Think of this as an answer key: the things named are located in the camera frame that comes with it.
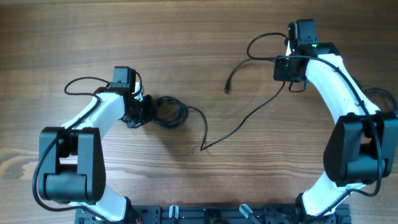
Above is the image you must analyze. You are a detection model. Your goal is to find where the right white rail clip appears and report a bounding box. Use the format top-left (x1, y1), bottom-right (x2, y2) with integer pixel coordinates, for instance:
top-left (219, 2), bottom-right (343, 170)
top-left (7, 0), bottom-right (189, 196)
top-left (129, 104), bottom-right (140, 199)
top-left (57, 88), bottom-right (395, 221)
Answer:
top-left (239, 203), bottom-right (253, 219)

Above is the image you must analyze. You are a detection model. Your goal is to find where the separated black cable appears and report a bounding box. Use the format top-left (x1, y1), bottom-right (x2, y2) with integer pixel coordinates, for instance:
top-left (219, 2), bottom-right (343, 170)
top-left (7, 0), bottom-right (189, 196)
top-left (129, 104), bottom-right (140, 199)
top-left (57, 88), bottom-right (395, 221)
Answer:
top-left (362, 87), bottom-right (398, 116)
top-left (186, 57), bottom-right (287, 152)

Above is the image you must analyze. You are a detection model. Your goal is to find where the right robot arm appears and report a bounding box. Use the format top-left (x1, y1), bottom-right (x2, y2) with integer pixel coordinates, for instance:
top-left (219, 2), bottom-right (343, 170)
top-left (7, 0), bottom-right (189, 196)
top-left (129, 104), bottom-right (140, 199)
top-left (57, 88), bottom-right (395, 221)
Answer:
top-left (274, 19), bottom-right (397, 222)

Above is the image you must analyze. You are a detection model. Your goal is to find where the left white rail clip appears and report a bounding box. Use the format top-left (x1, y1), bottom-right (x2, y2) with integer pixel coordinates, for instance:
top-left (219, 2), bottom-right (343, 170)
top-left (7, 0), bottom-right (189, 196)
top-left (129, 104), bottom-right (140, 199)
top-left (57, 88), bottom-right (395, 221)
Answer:
top-left (169, 205), bottom-right (179, 220)

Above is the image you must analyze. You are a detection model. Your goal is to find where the white rail clip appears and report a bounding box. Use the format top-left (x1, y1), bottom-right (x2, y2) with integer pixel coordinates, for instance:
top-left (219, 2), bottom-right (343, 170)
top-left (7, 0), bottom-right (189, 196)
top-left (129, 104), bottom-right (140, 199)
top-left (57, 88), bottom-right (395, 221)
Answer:
top-left (239, 203), bottom-right (253, 219)
top-left (169, 205), bottom-right (179, 220)

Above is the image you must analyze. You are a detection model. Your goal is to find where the right camera black cable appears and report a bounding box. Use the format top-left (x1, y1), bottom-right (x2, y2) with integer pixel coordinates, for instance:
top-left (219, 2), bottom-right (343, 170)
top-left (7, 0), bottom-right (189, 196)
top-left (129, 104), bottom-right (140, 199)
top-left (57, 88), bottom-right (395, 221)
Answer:
top-left (246, 32), bottom-right (383, 218)

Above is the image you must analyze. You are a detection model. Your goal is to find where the camera black cable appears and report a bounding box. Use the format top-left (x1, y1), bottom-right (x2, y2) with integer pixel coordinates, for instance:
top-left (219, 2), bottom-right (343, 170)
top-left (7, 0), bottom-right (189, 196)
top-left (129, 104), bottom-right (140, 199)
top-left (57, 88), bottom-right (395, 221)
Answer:
top-left (31, 76), bottom-right (109, 218)
top-left (246, 32), bottom-right (383, 218)

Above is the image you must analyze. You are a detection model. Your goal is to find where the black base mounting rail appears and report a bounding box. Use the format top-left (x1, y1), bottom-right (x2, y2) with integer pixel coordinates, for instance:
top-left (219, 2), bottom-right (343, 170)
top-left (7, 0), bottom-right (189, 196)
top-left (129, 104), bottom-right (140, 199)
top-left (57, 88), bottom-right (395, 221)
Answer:
top-left (74, 202), bottom-right (352, 224)

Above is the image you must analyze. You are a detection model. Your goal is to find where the black cable bundle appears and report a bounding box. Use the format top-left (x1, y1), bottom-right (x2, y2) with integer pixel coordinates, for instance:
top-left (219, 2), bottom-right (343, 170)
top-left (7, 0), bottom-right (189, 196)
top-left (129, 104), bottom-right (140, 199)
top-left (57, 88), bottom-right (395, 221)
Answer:
top-left (153, 95), bottom-right (189, 129)

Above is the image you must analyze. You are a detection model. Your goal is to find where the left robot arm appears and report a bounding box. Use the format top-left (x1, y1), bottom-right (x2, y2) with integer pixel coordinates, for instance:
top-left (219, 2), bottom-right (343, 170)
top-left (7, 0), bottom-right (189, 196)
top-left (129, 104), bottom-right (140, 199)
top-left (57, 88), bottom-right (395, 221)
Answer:
top-left (32, 67), bottom-right (154, 223)

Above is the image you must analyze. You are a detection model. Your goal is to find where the left camera black cable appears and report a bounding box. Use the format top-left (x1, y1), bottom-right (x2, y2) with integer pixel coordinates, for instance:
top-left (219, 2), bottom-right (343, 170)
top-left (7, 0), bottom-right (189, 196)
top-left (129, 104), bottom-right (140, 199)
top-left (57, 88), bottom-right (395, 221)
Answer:
top-left (31, 76), bottom-right (109, 218)

